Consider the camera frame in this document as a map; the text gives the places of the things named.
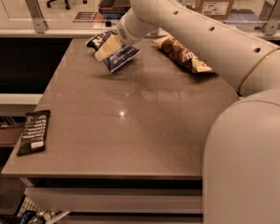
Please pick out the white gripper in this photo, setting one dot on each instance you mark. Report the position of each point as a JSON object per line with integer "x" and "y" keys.
{"x": 126, "y": 34}

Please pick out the blue potato chip bag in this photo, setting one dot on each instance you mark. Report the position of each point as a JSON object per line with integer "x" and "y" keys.
{"x": 118, "y": 59}

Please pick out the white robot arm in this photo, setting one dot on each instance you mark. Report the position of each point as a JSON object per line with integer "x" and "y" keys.
{"x": 241, "y": 156}

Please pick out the brown yellow chip bag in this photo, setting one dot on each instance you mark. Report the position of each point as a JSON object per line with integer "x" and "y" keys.
{"x": 176, "y": 51}

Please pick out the black rxbar chocolate wrapper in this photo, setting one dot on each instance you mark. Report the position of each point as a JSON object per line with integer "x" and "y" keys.
{"x": 34, "y": 134}

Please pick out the cardboard box with label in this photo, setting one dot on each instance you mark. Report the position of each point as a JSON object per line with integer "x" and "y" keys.
{"x": 216, "y": 9}

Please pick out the left metal glass bracket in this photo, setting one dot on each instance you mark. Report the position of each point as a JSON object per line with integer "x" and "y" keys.
{"x": 39, "y": 22}

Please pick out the metal glass bracket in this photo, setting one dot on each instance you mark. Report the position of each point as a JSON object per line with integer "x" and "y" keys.
{"x": 270, "y": 15}
{"x": 39, "y": 22}

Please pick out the right metal glass bracket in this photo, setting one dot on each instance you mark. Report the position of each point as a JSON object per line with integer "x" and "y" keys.
{"x": 270, "y": 15}

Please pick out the wire basket with items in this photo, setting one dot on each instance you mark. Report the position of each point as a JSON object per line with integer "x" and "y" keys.
{"x": 29, "y": 213}

